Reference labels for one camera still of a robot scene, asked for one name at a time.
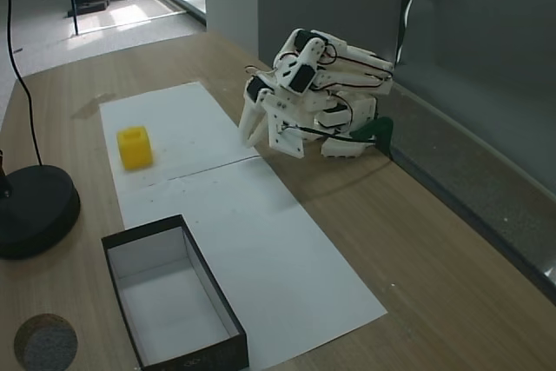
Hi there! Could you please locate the dark brown cardboard box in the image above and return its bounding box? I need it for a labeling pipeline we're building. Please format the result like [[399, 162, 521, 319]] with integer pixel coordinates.
[[100, 213, 251, 371]]

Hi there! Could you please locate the yellow cube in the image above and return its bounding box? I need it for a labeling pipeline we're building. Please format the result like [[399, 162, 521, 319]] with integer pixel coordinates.
[[116, 125, 156, 171]]

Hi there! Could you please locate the white paper sheet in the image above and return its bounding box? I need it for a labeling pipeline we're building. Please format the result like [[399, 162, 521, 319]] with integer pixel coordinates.
[[113, 156, 389, 370], [98, 80, 261, 193]]

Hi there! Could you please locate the black round lamp base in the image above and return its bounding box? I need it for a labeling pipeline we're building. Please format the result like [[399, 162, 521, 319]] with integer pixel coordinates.
[[0, 164, 83, 261]]

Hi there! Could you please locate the black lamp cable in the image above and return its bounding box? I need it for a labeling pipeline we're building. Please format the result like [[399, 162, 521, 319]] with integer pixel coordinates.
[[0, 0, 44, 168]]

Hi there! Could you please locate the thin black camera cable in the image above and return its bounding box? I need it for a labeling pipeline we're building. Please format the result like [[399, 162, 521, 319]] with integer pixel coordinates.
[[280, 124, 380, 145]]

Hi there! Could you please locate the white wrist camera mount plate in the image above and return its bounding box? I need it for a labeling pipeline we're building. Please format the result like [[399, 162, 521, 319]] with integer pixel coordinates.
[[265, 99, 306, 159]]

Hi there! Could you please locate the green table clamp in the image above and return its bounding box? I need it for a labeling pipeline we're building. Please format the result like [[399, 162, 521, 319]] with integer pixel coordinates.
[[350, 116, 395, 159]]

